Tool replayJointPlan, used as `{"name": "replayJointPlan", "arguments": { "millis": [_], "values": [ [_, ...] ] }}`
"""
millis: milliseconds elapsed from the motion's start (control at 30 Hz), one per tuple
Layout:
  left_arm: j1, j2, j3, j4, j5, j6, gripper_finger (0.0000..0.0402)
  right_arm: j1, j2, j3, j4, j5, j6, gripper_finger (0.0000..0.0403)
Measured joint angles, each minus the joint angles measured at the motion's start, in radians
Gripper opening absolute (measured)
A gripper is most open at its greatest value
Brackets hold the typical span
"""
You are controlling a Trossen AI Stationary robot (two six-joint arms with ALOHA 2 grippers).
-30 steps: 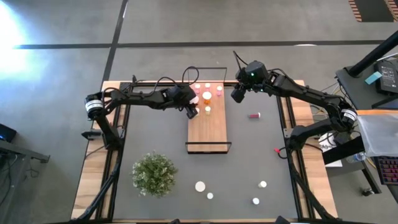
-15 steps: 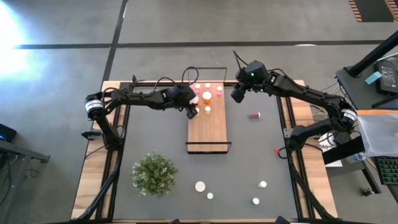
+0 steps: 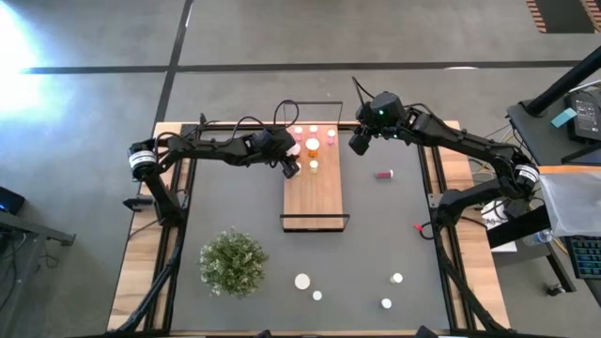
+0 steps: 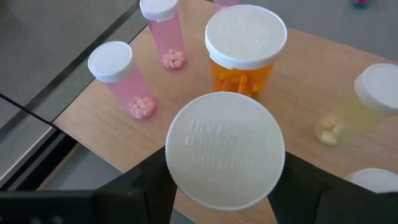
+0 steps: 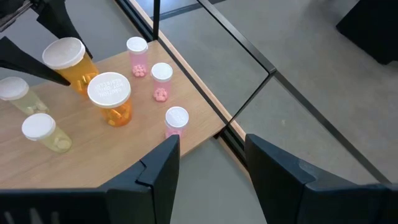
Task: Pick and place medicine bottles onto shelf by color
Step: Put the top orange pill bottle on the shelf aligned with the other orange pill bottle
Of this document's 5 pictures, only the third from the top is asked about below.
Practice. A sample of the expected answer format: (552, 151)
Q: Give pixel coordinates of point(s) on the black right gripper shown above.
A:
(365, 136)

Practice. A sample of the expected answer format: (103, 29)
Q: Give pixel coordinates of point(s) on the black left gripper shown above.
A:
(274, 145)

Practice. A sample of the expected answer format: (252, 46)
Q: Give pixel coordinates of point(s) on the pink bottle dark red pills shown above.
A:
(384, 174)

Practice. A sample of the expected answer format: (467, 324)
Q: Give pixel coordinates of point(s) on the amber bottle with colourful capsules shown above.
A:
(302, 281)

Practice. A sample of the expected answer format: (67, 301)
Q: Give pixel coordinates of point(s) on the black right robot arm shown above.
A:
(460, 138)

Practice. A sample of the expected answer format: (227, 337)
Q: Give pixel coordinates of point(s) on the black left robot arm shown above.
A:
(206, 149)

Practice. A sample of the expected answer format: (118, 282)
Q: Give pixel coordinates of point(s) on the green potted plant black pot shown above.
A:
(233, 263)

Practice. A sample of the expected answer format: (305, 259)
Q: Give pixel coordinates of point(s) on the grey table mat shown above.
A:
(352, 263)

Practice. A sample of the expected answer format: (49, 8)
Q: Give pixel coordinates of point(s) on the blue pill bottle white cap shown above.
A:
(317, 295)

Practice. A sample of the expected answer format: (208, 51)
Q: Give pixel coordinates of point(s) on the black power supply box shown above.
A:
(519, 209)

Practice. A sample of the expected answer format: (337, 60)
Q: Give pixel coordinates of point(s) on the dark grey side desk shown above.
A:
(540, 136)

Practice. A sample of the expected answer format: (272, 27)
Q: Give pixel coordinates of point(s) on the white paper sheet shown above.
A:
(507, 246)

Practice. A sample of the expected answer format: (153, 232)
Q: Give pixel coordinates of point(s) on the light blue block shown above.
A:
(563, 118)

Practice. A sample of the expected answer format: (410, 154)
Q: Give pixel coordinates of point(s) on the clear plastic water bottle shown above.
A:
(540, 237)

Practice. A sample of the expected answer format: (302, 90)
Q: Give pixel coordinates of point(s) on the black round pole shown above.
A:
(563, 84)

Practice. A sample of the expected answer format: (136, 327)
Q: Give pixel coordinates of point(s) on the clear plastic storage bin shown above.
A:
(573, 202)

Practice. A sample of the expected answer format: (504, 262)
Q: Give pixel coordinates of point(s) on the black electronic box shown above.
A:
(584, 117)

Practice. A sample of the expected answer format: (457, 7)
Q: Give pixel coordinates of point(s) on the dark doormat striped edges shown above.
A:
(563, 16)

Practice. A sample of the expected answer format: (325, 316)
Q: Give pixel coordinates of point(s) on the black caster wheel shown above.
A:
(555, 289)

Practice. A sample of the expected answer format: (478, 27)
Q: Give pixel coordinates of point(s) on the black backlit keyboard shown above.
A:
(587, 258)

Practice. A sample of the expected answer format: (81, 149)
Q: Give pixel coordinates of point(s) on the grey metal stand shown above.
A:
(28, 230)

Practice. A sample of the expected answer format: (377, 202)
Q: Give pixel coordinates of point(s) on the black device blue light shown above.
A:
(11, 201)

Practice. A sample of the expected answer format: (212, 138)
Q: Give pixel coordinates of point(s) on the black desk frame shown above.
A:
(516, 228)

